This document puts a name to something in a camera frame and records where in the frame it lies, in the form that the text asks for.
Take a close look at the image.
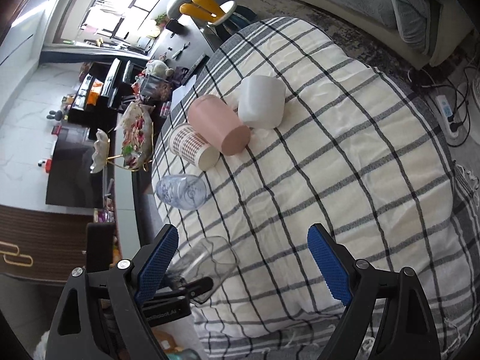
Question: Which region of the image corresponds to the clear glass cup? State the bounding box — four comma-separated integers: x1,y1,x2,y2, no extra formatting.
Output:
164,236,239,305

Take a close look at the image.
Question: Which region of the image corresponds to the patterned paper cup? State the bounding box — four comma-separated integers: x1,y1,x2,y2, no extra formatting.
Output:
168,124,220,172

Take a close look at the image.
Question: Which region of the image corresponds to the pink plastic cup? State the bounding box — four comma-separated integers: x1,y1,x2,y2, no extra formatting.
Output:
187,94,251,156

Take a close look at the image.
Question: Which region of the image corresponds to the white plastic cup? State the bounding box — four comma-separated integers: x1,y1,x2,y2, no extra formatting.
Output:
238,76,287,129

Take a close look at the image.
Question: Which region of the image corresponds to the clear blue printed bottle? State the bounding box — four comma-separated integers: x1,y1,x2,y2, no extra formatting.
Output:
155,175,208,211

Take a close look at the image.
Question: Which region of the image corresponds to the black television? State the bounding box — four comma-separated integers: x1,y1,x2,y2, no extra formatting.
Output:
46,124,103,209

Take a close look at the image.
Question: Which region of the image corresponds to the two-tier snack tray stand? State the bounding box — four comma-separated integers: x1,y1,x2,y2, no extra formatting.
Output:
89,102,154,174

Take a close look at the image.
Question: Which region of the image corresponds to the clear snack jar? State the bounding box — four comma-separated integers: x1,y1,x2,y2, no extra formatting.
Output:
140,75,173,102

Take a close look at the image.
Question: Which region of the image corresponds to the black piano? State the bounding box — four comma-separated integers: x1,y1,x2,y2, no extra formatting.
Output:
67,58,146,132

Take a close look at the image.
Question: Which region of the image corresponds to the white power strip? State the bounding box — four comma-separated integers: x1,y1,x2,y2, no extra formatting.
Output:
435,94,459,140

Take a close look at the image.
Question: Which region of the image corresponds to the plaid checked tablecloth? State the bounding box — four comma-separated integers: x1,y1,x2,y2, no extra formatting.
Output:
152,17,479,359

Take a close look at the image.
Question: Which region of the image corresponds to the black remote control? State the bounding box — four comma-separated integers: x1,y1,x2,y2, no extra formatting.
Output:
181,54,210,86

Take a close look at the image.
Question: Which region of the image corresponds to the black coffee table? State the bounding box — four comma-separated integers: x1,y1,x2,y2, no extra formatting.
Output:
112,14,226,255

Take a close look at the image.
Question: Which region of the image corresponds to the yellow rabbit ear stool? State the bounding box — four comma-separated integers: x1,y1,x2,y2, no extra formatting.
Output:
180,0,257,41

